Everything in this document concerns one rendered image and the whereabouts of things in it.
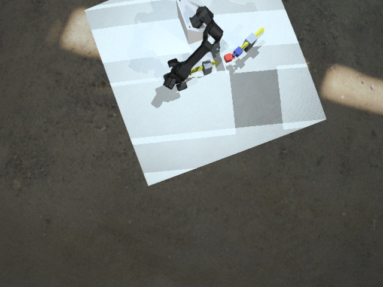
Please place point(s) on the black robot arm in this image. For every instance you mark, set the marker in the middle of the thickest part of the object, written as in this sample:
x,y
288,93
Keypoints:
x,y
181,70

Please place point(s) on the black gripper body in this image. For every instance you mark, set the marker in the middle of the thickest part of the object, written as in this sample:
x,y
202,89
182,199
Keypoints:
x,y
181,86

